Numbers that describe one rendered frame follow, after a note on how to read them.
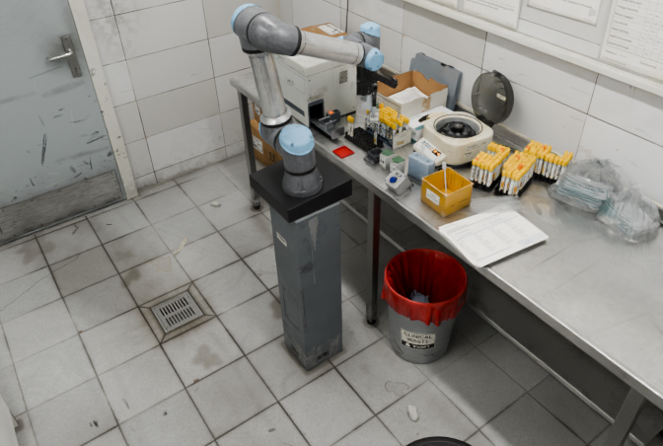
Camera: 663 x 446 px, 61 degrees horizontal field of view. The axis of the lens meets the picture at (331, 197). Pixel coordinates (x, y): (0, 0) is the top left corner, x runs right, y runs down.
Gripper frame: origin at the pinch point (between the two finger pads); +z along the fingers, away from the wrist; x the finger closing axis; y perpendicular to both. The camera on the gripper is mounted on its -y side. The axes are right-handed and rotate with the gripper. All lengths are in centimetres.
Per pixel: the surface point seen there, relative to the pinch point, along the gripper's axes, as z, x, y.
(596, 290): 20, 80, -66
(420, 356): 101, 43, -21
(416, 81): 10, -48, -22
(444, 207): 16, 44, -24
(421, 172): 14.6, 23.1, -17.8
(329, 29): 2, -98, 21
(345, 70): -2.3, -33.7, 11.7
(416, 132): 14.3, -6.5, -18.7
